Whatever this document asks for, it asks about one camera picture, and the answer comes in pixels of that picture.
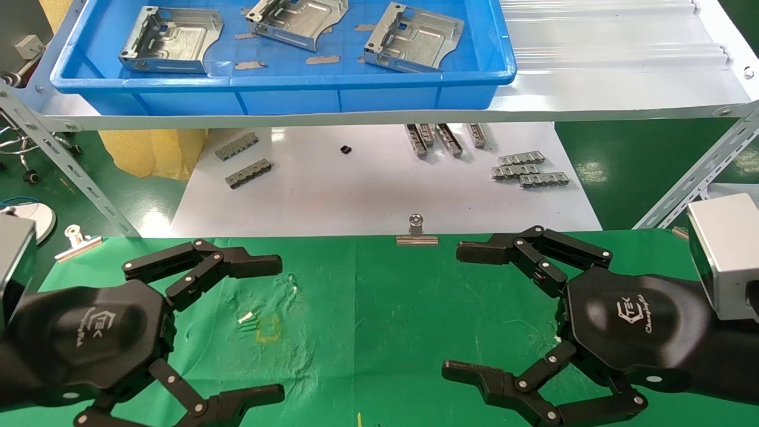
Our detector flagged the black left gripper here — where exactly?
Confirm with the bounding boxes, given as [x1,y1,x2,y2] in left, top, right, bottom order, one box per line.
[0,238,286,427]

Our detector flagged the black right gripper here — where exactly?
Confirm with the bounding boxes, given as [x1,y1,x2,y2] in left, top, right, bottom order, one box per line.
[442,225,759,427]

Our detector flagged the yellow plastic cover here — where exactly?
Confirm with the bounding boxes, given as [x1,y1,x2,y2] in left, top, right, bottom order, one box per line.
[39,0,82,33]
[98,128,208,180]

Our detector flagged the stamped sheet metal bracket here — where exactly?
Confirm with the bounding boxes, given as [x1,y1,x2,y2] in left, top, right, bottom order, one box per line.
[363,2,465,73]
[244,0,349,53]
[117,6,224,75]

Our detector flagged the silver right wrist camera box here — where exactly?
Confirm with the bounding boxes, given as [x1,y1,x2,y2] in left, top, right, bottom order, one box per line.
[687,193,759,324]

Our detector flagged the green table cloth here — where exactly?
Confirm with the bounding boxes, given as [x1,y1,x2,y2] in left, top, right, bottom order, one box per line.
[0,233,759,427]

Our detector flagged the white power socket box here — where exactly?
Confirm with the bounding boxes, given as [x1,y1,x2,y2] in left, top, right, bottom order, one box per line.
[15,34,46,60]

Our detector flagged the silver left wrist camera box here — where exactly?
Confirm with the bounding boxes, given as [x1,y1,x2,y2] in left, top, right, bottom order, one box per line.
[0,213,38,334]

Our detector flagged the white standing fan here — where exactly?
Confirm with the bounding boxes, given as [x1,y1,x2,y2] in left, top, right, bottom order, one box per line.
[0,202,57,245]

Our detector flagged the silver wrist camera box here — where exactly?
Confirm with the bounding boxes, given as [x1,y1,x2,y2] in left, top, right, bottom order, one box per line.
[687,193,759,324]
[0,213,38,334]

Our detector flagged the grey perforated steel brace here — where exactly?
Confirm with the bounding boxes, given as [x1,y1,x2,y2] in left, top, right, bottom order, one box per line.
[632,102,759,230]
[0,82,141,238]

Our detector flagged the blue plastic tray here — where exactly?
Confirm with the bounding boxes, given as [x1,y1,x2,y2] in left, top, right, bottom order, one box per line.
[49,0,518,116]

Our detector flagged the white steel shelf rack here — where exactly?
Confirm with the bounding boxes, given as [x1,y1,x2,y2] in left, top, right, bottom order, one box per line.
[24,0,759,131]

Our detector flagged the black chrome swivel stool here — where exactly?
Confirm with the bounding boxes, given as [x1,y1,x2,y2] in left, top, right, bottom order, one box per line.
[0,110,84,184]

